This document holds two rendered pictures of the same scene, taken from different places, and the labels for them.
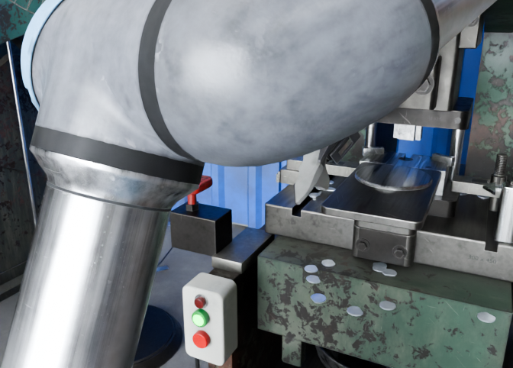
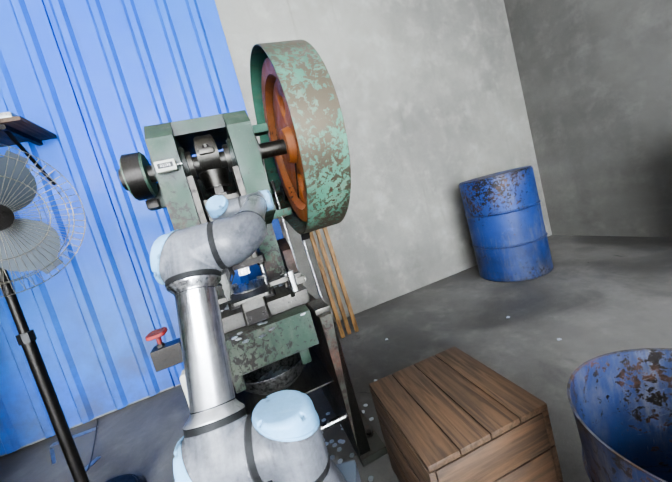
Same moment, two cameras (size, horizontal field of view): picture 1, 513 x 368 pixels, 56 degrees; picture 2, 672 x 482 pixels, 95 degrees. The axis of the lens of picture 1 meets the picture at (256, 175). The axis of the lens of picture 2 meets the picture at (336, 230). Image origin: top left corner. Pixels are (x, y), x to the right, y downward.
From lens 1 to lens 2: 0.52 m
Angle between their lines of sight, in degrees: 44
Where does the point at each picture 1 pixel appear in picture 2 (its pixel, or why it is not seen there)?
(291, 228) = not seen: hidden behind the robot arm
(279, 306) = not seen: hidden behind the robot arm
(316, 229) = (226, 325)
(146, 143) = (211, 266)
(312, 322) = (244, 362)
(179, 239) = (160, 365)
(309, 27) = (246, 225)
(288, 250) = not seen: hidden behind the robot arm
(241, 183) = (133, 370)
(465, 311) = (296, 318)
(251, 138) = (242, 252)
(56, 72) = (176, 258)
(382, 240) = (256, 312)
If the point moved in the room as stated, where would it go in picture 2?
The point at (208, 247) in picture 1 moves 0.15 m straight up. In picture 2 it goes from (179, 358) to (166, 317)
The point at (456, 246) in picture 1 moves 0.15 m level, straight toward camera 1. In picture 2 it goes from (282, 301) to (289, 310)
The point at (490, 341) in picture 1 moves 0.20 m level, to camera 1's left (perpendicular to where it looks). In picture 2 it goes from (308, 323) to (265, 350)
